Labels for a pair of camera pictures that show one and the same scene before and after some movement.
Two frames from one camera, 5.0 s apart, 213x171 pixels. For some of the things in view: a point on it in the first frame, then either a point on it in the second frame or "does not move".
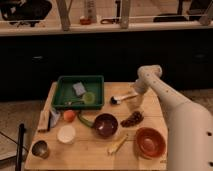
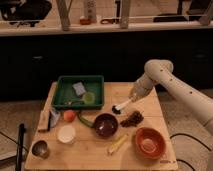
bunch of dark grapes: (136, 117) does not move
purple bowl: (106, 125) does not move
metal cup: (40, 149) does not move
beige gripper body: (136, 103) → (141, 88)
